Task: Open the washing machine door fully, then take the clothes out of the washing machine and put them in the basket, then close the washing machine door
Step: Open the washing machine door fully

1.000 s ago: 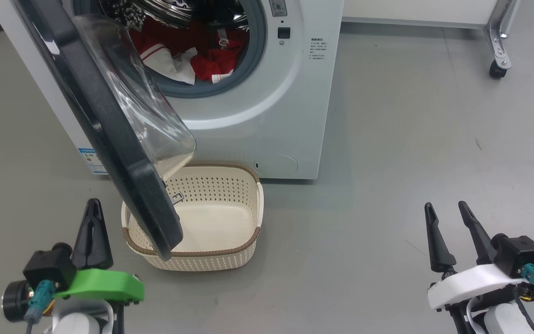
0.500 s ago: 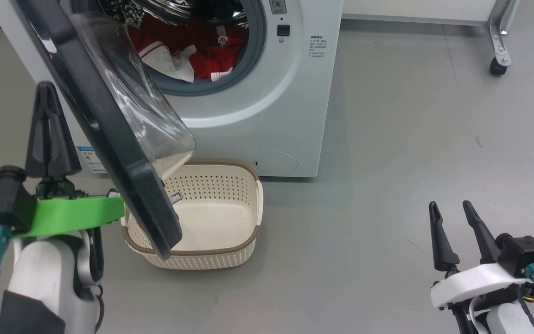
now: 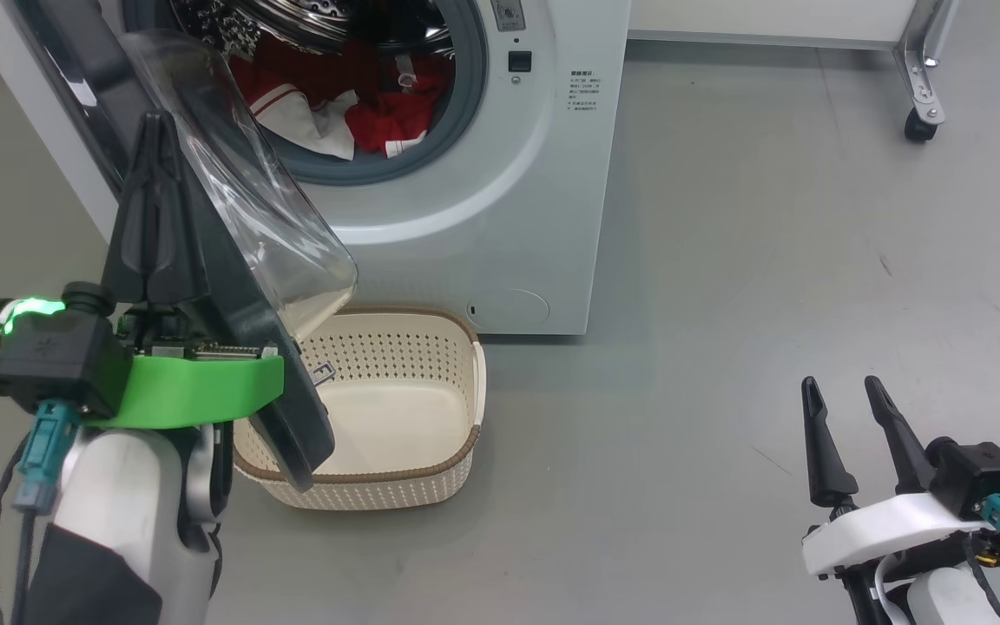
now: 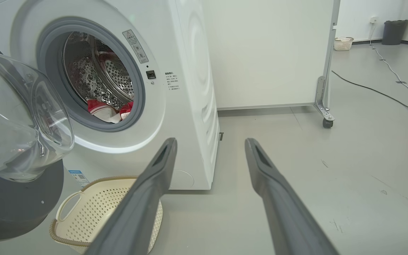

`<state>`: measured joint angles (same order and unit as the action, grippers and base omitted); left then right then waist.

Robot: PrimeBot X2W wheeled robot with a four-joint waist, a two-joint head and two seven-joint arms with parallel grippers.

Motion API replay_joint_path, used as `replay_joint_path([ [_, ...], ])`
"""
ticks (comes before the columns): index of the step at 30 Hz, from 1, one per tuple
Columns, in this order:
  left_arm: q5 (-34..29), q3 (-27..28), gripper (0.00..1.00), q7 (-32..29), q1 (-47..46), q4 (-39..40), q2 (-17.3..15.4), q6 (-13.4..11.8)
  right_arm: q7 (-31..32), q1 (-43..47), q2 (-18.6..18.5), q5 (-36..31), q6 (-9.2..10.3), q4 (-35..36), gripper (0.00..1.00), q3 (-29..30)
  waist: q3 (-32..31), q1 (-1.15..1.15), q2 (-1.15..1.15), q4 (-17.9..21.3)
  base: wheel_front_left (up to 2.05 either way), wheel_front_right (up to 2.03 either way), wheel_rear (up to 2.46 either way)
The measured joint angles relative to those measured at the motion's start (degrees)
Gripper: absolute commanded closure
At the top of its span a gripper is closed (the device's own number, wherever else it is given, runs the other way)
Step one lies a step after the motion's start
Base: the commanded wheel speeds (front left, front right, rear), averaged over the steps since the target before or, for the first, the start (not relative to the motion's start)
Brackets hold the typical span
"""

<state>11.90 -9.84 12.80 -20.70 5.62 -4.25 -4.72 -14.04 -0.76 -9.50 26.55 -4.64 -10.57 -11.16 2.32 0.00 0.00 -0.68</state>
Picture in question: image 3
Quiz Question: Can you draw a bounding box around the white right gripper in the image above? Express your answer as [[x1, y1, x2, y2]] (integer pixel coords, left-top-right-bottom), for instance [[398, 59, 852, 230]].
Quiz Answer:
[[801, 375, 989, 579]]

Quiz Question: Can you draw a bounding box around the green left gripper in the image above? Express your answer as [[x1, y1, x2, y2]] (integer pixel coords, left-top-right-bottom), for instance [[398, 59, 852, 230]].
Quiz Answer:
[[83, 113, 286, 431]]

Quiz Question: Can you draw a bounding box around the black round glass washer door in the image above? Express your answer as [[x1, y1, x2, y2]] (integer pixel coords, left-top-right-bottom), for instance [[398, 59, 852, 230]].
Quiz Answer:
[[14, 0, 359, 493]]

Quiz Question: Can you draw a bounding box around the cream perforated laundry basket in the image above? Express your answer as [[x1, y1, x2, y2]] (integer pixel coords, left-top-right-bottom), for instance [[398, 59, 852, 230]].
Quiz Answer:
[[231, 306, 488, 511]]

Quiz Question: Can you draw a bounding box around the white front-load washing machine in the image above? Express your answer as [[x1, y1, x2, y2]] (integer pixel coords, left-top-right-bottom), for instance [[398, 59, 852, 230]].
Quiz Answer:
[[0, 0, 631, 337]]

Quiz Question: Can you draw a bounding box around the round white drain filter cover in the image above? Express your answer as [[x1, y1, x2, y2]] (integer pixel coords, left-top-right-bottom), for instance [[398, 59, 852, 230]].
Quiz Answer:
[[467, 288, 550, 331]]

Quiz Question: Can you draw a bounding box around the silver metal rack leg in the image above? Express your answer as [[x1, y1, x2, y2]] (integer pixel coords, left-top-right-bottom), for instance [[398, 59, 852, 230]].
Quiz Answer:
[[892, 0, 959, 127]]

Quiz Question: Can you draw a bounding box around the white cabinet panel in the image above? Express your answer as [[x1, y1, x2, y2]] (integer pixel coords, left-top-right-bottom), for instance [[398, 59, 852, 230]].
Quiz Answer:
[[628, 0, 926, 50]]

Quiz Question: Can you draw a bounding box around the black left cable teal plug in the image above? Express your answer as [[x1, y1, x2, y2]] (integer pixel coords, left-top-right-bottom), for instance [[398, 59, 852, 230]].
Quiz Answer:
[[0, 401, 80, 625]]

